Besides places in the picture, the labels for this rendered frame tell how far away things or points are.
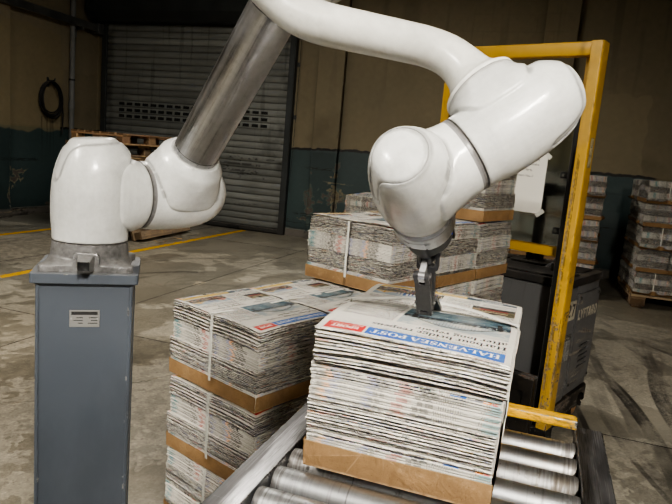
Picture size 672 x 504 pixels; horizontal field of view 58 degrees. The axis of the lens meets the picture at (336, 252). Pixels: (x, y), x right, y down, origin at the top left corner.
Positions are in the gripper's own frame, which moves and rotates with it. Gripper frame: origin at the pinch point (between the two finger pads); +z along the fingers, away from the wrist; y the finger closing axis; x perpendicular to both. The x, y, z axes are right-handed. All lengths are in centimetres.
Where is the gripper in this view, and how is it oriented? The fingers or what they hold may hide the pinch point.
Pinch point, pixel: (439, 269)
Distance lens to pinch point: 108.0
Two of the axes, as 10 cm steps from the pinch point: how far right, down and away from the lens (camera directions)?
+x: 9.4, 1.3, -3.2
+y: -2.3, 9.3, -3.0
